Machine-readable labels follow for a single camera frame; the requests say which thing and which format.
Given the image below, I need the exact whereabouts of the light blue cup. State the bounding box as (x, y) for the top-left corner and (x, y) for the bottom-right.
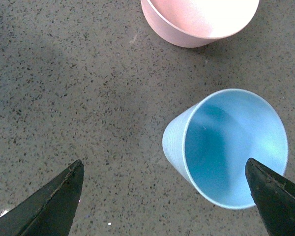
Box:
(162, 88), (288, 209)

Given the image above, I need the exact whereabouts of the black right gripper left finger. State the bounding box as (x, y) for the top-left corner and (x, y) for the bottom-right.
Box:
(0, 160), (84, 236)

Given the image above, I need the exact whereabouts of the pink bowl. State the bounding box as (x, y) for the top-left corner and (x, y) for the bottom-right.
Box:
(141, 0), (259, 48)

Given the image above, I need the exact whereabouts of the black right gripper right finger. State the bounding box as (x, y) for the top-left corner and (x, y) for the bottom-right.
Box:
(245, 158), (295, 236)

